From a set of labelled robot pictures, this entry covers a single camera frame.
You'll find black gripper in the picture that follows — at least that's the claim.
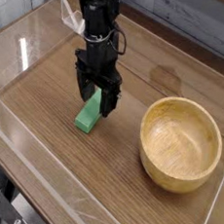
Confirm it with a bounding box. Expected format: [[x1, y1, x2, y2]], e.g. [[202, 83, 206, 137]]
[[75, 34, 123, 117]]

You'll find green rectangular block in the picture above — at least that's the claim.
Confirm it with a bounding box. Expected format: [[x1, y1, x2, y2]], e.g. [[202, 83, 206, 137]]
[[74, 89, 101, 133]]

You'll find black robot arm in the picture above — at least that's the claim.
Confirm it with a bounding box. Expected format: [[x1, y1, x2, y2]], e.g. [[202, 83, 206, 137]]
[[75, 0, 127, 117]]

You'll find brown wooden bowl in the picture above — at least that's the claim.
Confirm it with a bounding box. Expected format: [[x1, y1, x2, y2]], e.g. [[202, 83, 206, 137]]
[[138, 96, 223, 194]]

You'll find clear acrylic corner bracket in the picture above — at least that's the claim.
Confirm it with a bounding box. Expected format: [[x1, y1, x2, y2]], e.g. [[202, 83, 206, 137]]
[[60, 0, 85, 35]]

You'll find clear acrylic tray wall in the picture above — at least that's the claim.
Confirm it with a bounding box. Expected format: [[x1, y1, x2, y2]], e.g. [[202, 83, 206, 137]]
[[0, 0, 224, 224]]

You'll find black metal bracket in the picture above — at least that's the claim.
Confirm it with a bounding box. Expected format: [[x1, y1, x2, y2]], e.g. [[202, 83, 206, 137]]
[[0, 194, 27, 224]]

